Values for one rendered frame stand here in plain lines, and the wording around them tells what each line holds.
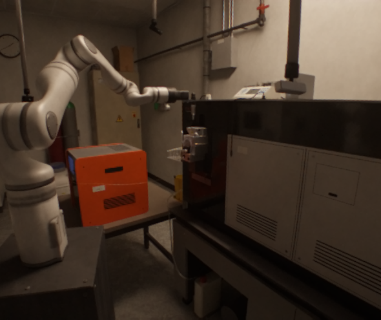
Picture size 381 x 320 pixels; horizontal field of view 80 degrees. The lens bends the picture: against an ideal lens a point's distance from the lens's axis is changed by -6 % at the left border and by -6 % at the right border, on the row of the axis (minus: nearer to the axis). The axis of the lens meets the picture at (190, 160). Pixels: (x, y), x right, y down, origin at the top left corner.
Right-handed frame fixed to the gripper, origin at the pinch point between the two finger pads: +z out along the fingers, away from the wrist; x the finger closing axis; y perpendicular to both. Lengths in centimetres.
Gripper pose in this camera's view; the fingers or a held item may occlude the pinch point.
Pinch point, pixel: (194, 100)
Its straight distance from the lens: 128.6
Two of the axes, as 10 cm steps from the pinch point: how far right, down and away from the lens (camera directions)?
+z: 8.1, -1.4, 5.7
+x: -5.9, -1.9, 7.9
